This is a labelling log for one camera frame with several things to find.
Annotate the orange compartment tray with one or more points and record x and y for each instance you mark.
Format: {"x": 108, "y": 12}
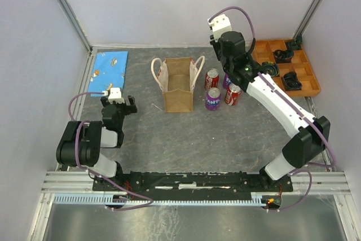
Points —
{"x": 263, "y": 52}

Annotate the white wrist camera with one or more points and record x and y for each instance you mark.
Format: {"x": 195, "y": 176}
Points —
{"x": 219, "y": 25}
{"x": 114, "y": 95}

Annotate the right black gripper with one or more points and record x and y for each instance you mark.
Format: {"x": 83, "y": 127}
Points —
{"x": 215, "y": 44}

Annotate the burlap canvas bag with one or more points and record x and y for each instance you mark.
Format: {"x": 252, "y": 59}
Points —
{"x": 177, "y": 77}

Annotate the dark rolled sock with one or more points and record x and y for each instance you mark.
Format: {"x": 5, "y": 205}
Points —
{"x": 283, "y": 56}

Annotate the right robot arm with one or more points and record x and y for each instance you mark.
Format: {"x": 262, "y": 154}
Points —
{"x": 308, "y": 134}

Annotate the blue yellow rolled sock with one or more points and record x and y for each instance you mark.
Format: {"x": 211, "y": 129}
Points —
{"x": 271, "y": 68}

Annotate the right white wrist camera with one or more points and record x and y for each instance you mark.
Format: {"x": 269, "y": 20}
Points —
{"x": 219, "y": 25}

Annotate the red Coca-Cola can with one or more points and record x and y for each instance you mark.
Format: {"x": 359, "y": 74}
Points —
{"x": 211, "y": 78}
{"x": 232, "y": 95}

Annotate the teal rolled sock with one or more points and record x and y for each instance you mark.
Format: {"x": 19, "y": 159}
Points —
{"x": 295, "y": 44}

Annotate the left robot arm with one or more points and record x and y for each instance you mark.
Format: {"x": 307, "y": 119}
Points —
{"x": 80, "y": 145}

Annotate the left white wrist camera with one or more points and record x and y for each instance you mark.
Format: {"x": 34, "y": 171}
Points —
{"x": 114, "y": 95}

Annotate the purple Fanta can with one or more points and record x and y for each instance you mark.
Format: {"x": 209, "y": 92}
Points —
{"x": 213, "y": 98}
{"x": 226, "y": 81}

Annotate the black rolled sock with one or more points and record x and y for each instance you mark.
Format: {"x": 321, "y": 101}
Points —
{"x": 291, "y": 82}

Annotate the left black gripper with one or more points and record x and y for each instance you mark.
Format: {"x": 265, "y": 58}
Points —
{"x": 129, "y": 109}

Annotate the blue patterned cloth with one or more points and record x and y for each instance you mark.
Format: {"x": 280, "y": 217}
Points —
{"x": 108, "y": 71}

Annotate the aluminium frame rail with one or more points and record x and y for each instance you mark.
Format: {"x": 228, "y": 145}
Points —
{"x": 323, "y": 183}

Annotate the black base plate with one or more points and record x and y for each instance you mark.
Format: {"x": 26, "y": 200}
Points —
{"x": 201, "y": 186}

